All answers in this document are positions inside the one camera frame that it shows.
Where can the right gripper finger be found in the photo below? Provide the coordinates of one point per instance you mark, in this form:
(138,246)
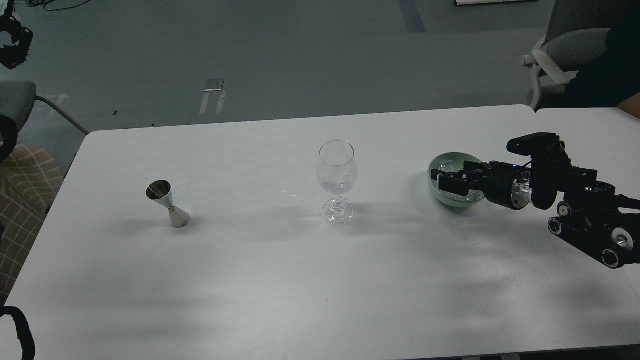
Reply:
(14,54)

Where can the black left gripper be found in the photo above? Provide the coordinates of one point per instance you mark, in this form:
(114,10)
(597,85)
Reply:
(502,183)

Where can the steel double jigger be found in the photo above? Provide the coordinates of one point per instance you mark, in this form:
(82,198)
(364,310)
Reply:
(160,192)

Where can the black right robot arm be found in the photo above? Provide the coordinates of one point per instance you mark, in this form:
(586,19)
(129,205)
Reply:
(229,170)

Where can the pile of ice cubes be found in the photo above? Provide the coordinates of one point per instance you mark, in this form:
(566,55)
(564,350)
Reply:
(472,196)

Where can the clear wine glass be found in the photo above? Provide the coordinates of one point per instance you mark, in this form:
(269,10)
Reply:
(337,173)

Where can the green ceramic bowl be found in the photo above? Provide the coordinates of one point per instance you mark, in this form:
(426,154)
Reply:
(457,157)

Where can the grey chair at left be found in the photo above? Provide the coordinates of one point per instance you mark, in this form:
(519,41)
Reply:
(17,101)

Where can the checkered orange cushion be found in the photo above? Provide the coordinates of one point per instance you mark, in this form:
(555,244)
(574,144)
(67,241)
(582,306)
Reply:
(30,180)

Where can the person in dark sweater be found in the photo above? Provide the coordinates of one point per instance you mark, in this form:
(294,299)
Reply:
(612,80)

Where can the white office chair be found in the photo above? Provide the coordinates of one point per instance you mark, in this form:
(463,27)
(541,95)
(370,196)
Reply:
(575,36)

